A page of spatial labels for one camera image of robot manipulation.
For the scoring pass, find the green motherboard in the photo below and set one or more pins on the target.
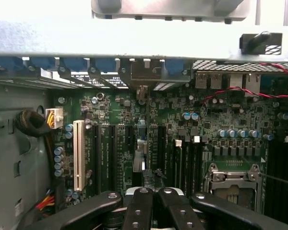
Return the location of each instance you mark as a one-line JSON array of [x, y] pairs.
[[225, 112]]

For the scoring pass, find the metal rear port block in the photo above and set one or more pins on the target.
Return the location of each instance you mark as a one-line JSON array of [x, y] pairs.
[[237, 81]]

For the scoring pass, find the short black expansion slot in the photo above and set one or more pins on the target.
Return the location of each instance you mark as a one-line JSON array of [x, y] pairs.
[[129, 139]]

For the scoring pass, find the grey power supply unit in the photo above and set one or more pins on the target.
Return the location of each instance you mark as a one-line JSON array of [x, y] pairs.
[[4, 167]]

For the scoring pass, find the white PCI slot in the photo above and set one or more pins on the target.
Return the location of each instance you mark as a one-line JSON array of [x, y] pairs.
[[78, 155]]

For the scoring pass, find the grey parts rack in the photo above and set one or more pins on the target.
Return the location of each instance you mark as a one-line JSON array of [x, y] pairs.
[[158, 8]]

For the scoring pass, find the metal CPU socket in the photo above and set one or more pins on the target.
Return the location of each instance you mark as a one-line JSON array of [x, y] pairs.
[[230, 189]]

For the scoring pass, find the CPU socket locking lever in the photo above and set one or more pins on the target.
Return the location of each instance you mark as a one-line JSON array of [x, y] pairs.
[[278, 179]]

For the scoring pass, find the black RAM slot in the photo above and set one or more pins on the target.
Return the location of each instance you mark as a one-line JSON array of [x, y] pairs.
[[198, 167], [189, 167]]

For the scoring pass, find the black open PC case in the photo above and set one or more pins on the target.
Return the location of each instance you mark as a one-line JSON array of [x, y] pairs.
[[218, 67]]

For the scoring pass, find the white power connector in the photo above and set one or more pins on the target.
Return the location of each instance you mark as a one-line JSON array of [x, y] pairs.
[[56, 117]]

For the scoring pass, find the black case lock latch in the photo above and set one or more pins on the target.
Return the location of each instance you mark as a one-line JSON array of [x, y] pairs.
[[249, 44]]

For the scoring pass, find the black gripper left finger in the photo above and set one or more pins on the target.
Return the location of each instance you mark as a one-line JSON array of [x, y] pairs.
[[138, 210]]

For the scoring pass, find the blue slot cover retainer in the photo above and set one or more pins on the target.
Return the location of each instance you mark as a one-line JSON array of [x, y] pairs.
[[175, 69]]

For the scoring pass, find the long black expansion slot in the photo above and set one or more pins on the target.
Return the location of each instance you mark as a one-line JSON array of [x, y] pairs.
[[162, 148], [96, 155], [112, 155]]

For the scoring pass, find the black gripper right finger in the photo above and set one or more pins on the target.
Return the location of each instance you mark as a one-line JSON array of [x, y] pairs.
[[180, 215]]

